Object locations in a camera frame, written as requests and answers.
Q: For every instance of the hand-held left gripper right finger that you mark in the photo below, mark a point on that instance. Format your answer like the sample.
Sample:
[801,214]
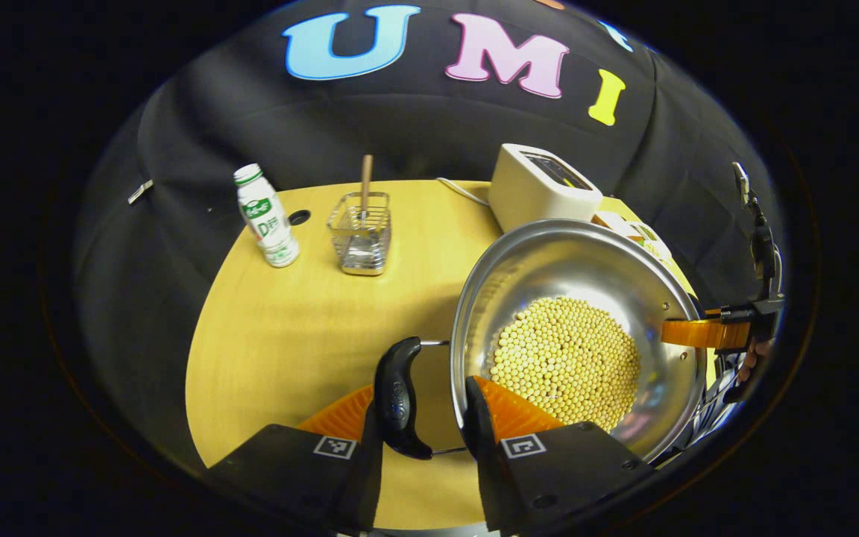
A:
[485,462]

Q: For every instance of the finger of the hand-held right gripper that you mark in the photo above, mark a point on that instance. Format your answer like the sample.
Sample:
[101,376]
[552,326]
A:
[698,333]

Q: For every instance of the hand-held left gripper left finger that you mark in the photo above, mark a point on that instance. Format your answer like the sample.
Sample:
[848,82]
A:
[362,485]

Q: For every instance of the white divided dish of grains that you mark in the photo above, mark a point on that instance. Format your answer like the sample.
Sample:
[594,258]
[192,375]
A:
[649,239]

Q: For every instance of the pile of yellow soybeans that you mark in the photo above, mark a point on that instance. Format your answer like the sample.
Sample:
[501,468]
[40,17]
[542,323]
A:
[564,362]

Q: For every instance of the white toaster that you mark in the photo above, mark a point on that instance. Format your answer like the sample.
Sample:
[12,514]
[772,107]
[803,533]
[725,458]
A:
[534,194]

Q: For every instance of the black table grommet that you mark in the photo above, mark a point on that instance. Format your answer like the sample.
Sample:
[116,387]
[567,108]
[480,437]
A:
[299,217]

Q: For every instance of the white green label bottle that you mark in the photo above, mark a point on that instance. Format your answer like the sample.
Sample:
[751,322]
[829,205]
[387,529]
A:
[269,220]

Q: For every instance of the silver clip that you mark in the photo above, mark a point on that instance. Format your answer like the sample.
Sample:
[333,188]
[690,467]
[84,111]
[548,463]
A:
[140,192]

